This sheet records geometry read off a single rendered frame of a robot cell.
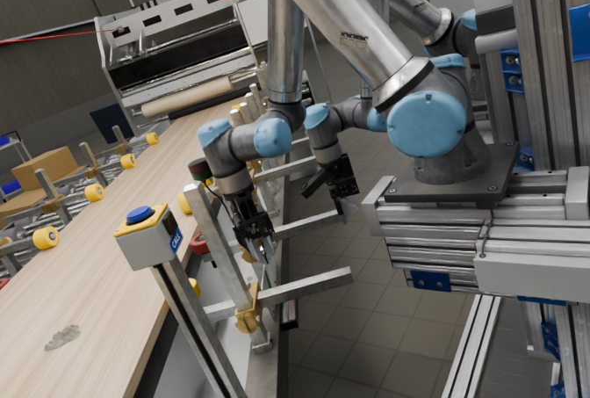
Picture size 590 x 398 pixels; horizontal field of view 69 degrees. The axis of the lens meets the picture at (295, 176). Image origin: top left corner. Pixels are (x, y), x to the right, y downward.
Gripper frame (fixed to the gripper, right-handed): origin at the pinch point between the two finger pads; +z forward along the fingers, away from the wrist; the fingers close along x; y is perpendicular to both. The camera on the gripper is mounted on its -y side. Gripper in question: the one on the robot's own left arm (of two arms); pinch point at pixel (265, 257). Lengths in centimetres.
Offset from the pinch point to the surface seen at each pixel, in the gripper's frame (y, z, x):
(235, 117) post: -68, -22, 16
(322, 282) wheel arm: 5.3, 10.1, 10.2
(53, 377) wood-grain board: 2, 2, -51
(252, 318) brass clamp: 5.7, 9.6, -8.6
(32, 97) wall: -1286, -59, -304
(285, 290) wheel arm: 1.7, 9.6, 1.5
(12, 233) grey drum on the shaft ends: -162, 8, -105
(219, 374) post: 27.3, 1.7, -17.8
